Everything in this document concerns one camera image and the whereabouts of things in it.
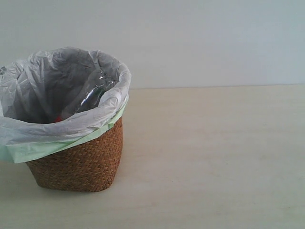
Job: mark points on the brown woven wicker basket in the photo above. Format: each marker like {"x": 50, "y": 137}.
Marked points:
{"x": 89, "y": 167}

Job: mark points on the green label water bottle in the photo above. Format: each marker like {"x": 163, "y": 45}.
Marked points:
{"x": 99, "y": 92}

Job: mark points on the red label clear soda bottle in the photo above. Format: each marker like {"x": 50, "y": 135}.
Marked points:
{"x": 85, "y": 99}

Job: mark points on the white plastic bin liner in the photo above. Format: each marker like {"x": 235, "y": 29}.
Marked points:
{"x": 34, "y": 91}

